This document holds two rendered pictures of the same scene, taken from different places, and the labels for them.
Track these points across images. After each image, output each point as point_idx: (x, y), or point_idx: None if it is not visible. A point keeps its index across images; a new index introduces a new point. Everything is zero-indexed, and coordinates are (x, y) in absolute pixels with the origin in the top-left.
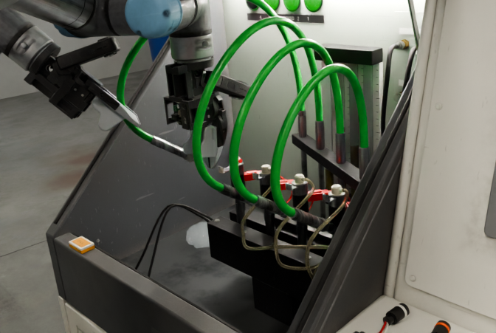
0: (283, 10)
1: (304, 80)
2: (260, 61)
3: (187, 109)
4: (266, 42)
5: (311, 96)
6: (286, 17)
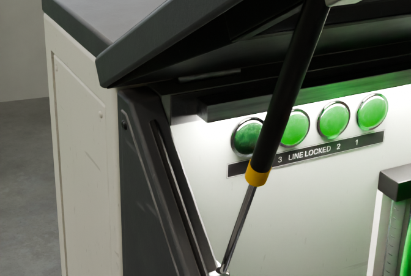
0: (310, 141)
1: (335, 237)
2: (249, 240)
3: None
4: (267, 203)
5: (344, 256)
6: (317, 150)
